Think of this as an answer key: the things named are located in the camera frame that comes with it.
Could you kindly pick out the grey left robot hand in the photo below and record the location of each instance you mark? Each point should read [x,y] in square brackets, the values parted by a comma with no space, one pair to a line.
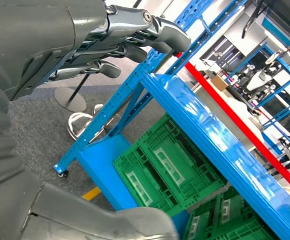
[35,39]

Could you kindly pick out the blue metal shelf rack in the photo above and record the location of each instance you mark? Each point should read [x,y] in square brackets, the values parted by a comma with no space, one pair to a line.
[210,132]

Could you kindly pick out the black pole with round base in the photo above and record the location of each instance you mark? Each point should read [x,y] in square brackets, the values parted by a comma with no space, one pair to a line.
[69,99]

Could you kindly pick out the green plastic crate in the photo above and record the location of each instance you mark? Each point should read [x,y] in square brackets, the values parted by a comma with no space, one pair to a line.
[170,165]
[225,215]

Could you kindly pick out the red barrier belt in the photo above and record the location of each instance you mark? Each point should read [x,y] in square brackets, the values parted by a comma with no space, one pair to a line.
[235,122]

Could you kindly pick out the blue background rack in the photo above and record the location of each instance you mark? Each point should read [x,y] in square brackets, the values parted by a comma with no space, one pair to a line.
[267,79]

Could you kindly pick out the chrome stanchion post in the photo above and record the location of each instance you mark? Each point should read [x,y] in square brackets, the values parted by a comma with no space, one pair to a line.
[80,124]

